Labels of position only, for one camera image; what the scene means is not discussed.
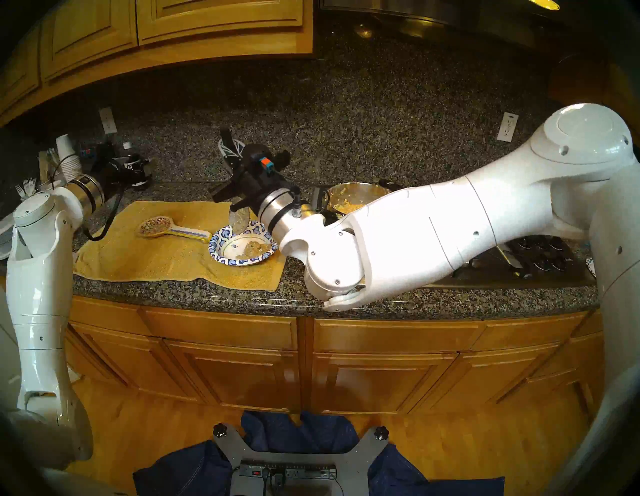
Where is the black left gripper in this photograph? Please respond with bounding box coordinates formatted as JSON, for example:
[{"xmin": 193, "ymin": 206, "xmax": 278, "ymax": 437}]
[{"xmin": 101, "ymin": 156, "xmax": 154, "ymax": 191}]

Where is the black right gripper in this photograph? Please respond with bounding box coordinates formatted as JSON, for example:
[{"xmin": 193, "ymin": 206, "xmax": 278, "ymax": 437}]
[{"xmin": 209, "ymin": 138, "xmax": 284, "ymax": 212}]

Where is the scooped oatmeal heap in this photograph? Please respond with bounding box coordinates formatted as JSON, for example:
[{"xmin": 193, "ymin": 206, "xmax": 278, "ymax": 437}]
[{"xmin": 235, "ymin": 240, "xmax": 273, "ymax": 261}]

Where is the patterned ceramic spoon rest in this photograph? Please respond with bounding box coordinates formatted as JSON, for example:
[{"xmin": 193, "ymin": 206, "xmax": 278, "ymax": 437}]
[{"xmin": 137, "ymin": 215, "xmax": 213, "ymax": 244}]

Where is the blue patterned paper bowl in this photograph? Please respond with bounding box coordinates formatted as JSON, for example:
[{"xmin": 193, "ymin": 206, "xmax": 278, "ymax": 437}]
[{"xmin": 207, "ymin": 220, "xmax": 282, "ymax": 267}]

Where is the cooked oatmeal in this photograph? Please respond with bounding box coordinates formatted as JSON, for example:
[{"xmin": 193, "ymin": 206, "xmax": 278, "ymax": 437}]
[{"xmin": 332, "ymin": 197, "xmax": 368, "ymax": 215}]

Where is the soy sauce bottle white cap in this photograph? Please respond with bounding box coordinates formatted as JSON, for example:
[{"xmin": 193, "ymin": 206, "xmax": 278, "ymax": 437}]
[{"xmin": 122, "ymin": 141, "xmax": 146, "ymax": 173}]

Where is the stack of white paper cups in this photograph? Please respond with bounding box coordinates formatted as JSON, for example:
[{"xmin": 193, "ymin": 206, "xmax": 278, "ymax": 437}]
[{"xmin": 55, "ymin": 133, "xmax": 83, "ymax": 183}]

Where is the yellow cloth mat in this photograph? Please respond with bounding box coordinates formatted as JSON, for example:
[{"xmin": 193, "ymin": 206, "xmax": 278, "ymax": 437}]
[{"xmin": 72, "ymin": 200, "xmax": 297, "ymax": 293}]

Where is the stainless steel pot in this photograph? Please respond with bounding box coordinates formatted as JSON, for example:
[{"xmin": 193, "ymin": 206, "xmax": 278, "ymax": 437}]
[{"xmin": 312, "ymin": 179, "xmax": 405, "ymax": 226}]

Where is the wooden base cabinet row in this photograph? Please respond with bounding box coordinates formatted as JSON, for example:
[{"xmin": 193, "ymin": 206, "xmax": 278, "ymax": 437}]
[{"xmin": 0, "ymin": 277, "xmax": 606, "ymax": 441}]

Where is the steel range hood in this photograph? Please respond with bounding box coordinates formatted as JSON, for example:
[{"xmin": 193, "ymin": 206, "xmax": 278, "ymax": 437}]
[{"xmin": 317, "ymin": 0, "xmax": 576, "ymax": 51}]

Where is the dark blue cloth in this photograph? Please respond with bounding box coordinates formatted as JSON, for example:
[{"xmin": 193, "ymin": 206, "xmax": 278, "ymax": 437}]
[{"xmin": 132, "ymin": 410, "xmax": 506, "ymax": 496}]

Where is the grey power strip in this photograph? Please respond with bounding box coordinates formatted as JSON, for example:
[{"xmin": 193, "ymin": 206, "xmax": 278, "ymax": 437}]
[{"xmin": 239, "ymin": 460, "xmax": 338, "ymax": 483}]

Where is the steel gas cooktop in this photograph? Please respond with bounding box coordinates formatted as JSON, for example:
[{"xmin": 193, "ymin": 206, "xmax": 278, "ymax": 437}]
[{"xmin": 300, "ymin": 185, "xmax": 598, "ymax": 291}]

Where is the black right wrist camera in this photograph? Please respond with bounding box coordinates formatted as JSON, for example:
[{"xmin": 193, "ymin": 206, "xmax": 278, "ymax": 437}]
[{"xmin": 244, "ymin": 144, "xmax": 292, "ymax": 177}]

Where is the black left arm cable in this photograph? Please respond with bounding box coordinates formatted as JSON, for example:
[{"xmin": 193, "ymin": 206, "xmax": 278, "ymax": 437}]
[{"xmin": 50, "ymin": 152, "xmax": 125, "ymax": 242}]

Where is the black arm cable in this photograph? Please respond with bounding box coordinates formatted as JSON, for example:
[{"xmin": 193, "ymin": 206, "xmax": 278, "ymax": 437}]
[
  {"xmin": 272, "ymin": 186, "xmax": 305, "ymax": 236},
  {"xmin": 50, "ymin": 152, "xmax": 125, "ymax": 242}
]

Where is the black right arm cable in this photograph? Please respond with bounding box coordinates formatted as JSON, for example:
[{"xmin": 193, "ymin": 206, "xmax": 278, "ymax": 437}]
[{"xmin": 272, "ymin": 186, "xmax": 305, "ymax": 236}]

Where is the wide wooden wall cabinet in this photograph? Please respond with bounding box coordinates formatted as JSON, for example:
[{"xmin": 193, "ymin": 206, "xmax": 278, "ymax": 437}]
[{"xmin": 0, "ymin": 0, "xmax": 314, "ymax": 128}]

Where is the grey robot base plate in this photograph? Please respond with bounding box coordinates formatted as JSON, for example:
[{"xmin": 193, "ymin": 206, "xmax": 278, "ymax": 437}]
[{"xmin": 212, "ymin": 424, "xmax": 390, "ymax": 496}]

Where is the narrow wooden wall cabinet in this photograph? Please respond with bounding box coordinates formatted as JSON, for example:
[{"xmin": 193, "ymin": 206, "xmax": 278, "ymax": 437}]
[{"xmin": 547, "ymin": 60, "xmax": 640, "ymax": 146}]

